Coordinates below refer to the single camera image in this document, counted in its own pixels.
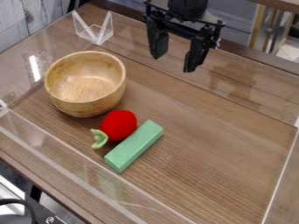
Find red felt strawberry toy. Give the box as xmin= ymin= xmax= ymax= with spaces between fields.
xmin=90 ymin=109 xmax=138 ymax=150

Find green rectangular stick block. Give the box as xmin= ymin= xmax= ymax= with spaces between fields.
xmin=104 ymin=120 xmax=164 ymax=173

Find clear acrylic corner stand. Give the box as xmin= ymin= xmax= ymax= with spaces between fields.
xmin=71 ymin=11 xmax=114 ymax=46

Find gold metal frame background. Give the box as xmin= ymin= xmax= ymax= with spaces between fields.
xmin=248 ymin=4 xmax=295 ymax=55

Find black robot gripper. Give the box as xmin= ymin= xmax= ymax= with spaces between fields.
xmin=144 ymin=0 xmax=226 ymax=73

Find brown wooden bowl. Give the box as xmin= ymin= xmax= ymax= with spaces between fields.
xmin=44 ymin=51 xmax=127 ymax=118

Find clear acrylic front barrier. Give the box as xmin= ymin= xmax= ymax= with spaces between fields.
xmin=0 ymin=101 xmax=195 ymax=224

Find black table leg bracket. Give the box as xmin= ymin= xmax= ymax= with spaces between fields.
xmin=0 ymin=180 xmax=70 ymax=224

